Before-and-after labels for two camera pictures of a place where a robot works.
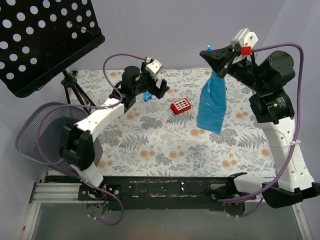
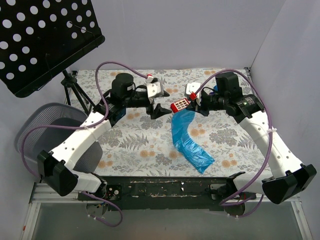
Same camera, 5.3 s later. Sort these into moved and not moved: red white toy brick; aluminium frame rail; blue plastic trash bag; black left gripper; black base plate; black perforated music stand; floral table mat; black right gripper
Moved: blue plastic trash bag; black left gripper; black right gripper
Not moved: red white toy brick; black base plate; aluminium frame rail; floral table mat; black perforated music stand
